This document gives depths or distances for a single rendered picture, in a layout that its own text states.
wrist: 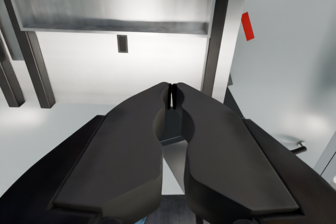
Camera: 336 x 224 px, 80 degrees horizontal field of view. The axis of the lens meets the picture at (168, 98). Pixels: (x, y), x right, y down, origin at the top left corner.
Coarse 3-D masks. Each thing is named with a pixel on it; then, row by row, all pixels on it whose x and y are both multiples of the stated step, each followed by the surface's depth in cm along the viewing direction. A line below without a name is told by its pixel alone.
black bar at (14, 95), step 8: (0, 40) 32; (0, 48) 32; (0, 56) 32; (0, 64) 32; (8, 64) 33; (0, 72) 32; (8, 72) 33; (0, 80) 33; (8, 80) 33; (16, 80) 35; (8, 88) 34; (16, 88) 35; (8, 96) 35; (16, 96) 35; (8, 104) 36; (16, 104) 36
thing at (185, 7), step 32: (32, 0) 29; (64, 0) 29; (96, 0) 29; (128, 0) 29; (160, 0) 29; (192, 0) 29; (96, 32) 28; (128, 32) 28; (160, 32) 28; (192, 32) 29
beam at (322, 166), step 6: (330, 144) 102; (324, 150) 105; (330, 150) 102; (324, 156) 105; (330, 156) 102; (318, 162) 109; (324, 162) 105; (330, 162) 101; (312, 168) 114; (318, 168) 109; (324, 168) 105; (330, 168) 101; (324, 174) 105; (330, 174) 101; (330, 180) 101
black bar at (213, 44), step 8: (216, 0) 27; (224, 0) 27; (216, 8) 28; (224, 8) 28; (216, 16) 28; (224, 16) 28; (216, 24) 29; (216, 32) 29; (208, 40) 30; (216, 40) 30; (208, 48) 30; (216, 48) 30; (208, 56) 31; (216, 56) 31; (208, 64) 32; (216, 64) 32; (208, 72) 32; (208, 80) 33; (200, 88) 36; (208, 88) 34
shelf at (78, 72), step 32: (0, 32) 31; (64, 32) 31; (224, 32) 31; (64, 64) 34; (96, 64) 34; (128, 64) 34; (160, 64) 34; (192, 64) 34; (224, 64) 34; (0, 96) 37; (32, 96) 37; (64, 96) 37; (96, 96) 37; (128, 96) 37
